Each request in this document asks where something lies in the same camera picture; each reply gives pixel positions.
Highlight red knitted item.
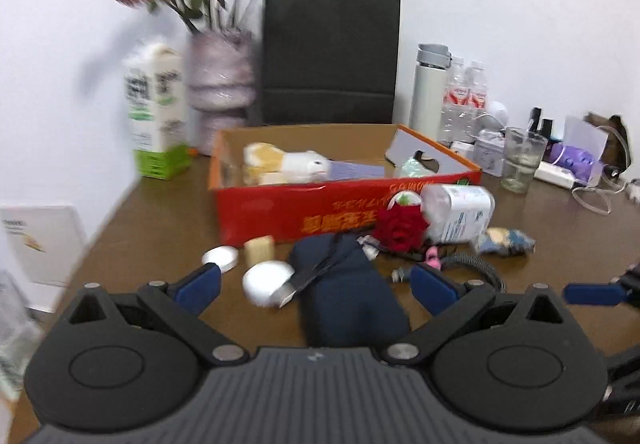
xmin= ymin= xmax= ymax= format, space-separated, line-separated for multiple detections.
xmin=372 ymin=202 xmax=428 ymax=253

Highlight small wooden block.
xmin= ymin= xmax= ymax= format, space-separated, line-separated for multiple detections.
xmin=244 ymin=235 xmax=274 ymax=268

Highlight white yellow plush toy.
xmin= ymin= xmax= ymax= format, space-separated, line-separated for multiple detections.
xmin=243 ymin=143 xmax=331 ymax=185

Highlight green crumpled wrapper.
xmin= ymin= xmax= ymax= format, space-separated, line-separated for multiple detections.
xmin=394 ymin=158 xmax=439 ymax=178

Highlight clear glass cup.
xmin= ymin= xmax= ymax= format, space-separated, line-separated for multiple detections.
xmin=500 ymin=126 xmax=548 ymax=195

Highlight black paper bag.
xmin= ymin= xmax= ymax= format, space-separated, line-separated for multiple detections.
xmin=257 ymin=0 xmax=400 ymax=126

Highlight purple cloth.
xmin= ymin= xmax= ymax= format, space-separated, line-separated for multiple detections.
xmin=329 ymin=160 xmax=385 ymax=182

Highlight pink marbled vase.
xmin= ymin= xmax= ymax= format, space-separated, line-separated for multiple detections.
xmin=186 ymin=30 xmax=256 ymax=156

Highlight navy blue pouch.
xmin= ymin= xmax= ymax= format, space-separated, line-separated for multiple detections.
xmin=288 ymin=234 xmax=410 ymax=348

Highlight black braided cable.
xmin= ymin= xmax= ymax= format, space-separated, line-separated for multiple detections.
xmin=391 ymin=246 xmax=508 ymax=294

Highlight clear water bottle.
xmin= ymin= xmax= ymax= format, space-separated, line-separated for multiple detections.
xmin=439 ymin=56 xmax=469 ymax=145
xmin=463 ymin=60 xmax=488 ymax=142

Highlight white round cap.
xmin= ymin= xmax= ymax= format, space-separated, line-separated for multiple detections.
xmin=202 ymin=246 xmax=239 ymax=274

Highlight blue patterned pouch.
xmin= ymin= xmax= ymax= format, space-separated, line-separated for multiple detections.
xmin=471 ymin=227 xmax=536 ymax=256

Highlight white round lamp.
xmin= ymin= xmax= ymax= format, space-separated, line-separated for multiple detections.
xmin=480 ymin=100 xmax=509 ymax=131

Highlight white thermos bottle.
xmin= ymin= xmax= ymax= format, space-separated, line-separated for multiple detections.
xmin=409 ymin=43 xmax=451 ymax=140

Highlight red cardboard box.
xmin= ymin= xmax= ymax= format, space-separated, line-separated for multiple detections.
xmin=208 ymin=123 xmax=482 ymax=247

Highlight white round lid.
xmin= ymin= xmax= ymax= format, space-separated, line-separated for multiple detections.
xmin=242 ymin=260 xmax=294 ymax=308

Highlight clear cotton swab jar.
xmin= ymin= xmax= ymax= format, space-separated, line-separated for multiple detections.
xmin=421 ymin=184 xmax=495 ymax=244

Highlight white power strip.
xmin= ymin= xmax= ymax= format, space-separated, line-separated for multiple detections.
xmin=534 ymin=161 xmax=576 ymax=190

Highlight green white milk carton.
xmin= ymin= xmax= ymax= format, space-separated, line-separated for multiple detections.
xmin=124 ymin=39 xmax=191 ymax=181

